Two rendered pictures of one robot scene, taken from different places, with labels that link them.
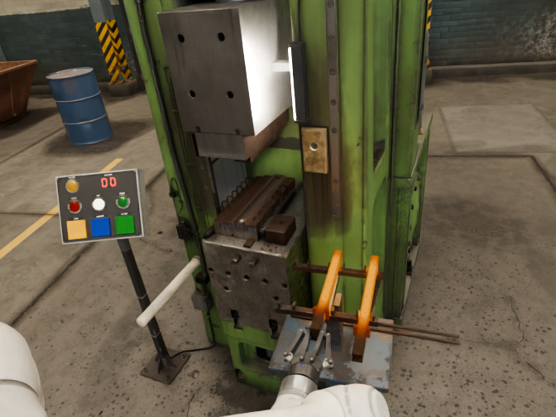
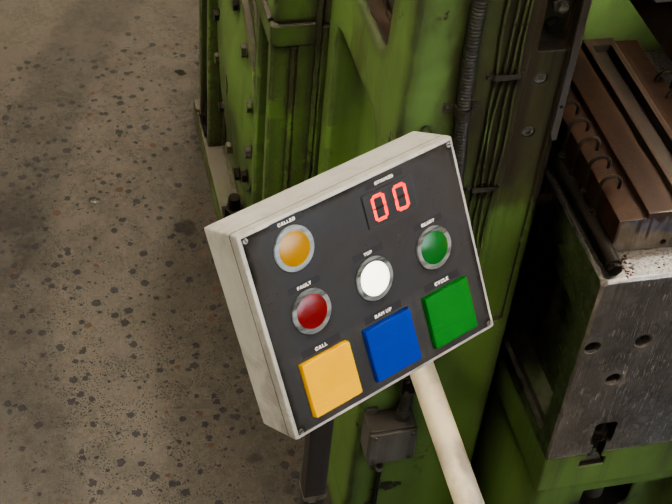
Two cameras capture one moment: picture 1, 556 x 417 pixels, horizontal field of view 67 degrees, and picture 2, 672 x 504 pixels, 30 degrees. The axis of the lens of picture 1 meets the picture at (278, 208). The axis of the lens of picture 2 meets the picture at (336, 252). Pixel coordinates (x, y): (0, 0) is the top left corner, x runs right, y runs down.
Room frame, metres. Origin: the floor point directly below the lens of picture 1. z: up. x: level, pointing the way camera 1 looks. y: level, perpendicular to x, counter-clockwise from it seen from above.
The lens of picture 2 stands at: (0.76, 1.53, 2.23)
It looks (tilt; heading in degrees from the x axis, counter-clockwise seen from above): 45 degrees down; 316
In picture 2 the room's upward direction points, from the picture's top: 6 degrees clockwise
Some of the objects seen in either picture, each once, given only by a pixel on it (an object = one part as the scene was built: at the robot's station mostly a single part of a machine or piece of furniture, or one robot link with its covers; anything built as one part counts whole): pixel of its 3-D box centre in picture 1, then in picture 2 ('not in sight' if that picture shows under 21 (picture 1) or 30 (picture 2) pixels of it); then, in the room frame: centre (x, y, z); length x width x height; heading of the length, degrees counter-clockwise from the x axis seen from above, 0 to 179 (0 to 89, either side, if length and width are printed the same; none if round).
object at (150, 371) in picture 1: (163, 359); not in sight; (1.60, 0.72, 0.05); 0.22 x 0.22 x 0.09; 63
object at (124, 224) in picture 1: (125, 224); (448, 311); (1.47, 0.63, 1.01); 0.07 x 0.05 x 0.07; 88
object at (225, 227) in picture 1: (256, 203); (624, 136); (1.61, 0.09, 0.96); 0.42 x 0.20 x 0.09; 153
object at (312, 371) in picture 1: (305, 369); not in sight; (0.69, -0.02, 1.00); 0.09 x 0.08 x 0.07; 161
